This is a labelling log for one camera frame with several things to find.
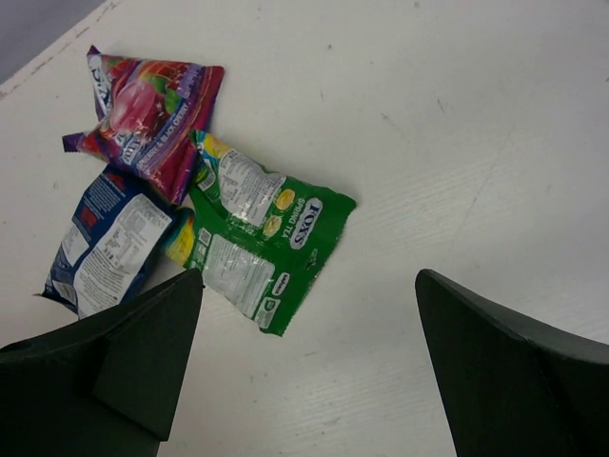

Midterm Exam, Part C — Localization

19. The green snack bag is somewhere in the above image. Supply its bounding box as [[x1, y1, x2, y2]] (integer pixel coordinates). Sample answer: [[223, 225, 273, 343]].
[[165, 130, 357, 336]]

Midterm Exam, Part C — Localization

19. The small dark blue snack bag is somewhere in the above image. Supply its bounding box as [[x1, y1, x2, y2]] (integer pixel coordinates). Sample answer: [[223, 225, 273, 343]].
[[42, 166, 178, 318]]

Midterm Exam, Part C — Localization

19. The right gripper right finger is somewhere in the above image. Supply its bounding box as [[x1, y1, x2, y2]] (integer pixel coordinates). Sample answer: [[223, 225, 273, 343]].
[[415, 269, 608, 456]]

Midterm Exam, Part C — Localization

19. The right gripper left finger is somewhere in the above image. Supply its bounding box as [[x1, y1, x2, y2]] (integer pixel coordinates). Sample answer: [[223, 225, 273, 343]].
[[1, 269, 204, 456]]

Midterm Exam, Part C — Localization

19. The purple candy bag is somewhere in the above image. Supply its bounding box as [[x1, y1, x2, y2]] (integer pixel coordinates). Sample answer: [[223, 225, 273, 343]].
[[62, 47, 225, 205]]

